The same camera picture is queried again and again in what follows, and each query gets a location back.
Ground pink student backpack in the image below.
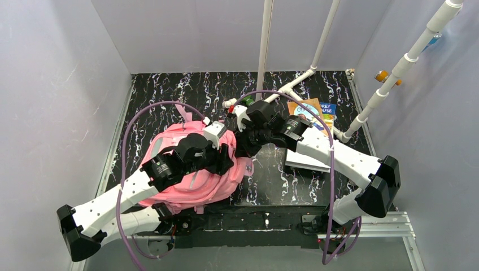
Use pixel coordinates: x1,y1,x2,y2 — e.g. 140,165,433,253
139,105,254,215

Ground large grey white book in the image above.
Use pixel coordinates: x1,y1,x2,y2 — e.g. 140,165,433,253
285,149,330,173

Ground orange Othello book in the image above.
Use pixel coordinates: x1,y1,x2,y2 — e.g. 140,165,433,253
287,98,324,123

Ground blue storey house book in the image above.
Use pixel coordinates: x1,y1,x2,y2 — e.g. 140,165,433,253
320,102,336,135

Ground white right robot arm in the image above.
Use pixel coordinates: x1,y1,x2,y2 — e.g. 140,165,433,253
229,100,400,225

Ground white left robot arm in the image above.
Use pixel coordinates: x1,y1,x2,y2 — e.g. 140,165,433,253
56,132,238,262

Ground green white pipe fitting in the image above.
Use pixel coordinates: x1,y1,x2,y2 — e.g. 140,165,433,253
221,95,255,109

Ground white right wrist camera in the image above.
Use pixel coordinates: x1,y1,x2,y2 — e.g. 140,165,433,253
229,105,251,132

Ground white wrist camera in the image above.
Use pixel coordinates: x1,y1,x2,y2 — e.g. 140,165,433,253
229,105,251,132
202,117,227,150

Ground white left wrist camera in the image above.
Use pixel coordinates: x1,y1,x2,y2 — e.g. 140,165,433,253
202,117,227,150

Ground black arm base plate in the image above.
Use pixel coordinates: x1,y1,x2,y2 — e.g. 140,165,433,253
173,205,352,249

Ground orange yellow wall knob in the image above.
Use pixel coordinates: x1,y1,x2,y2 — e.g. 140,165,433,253
375,70,402,87

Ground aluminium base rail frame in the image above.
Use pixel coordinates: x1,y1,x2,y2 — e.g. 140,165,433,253
71,69,426,271

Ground white PVC pipe frame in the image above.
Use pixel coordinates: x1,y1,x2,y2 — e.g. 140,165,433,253
265,1,463,143

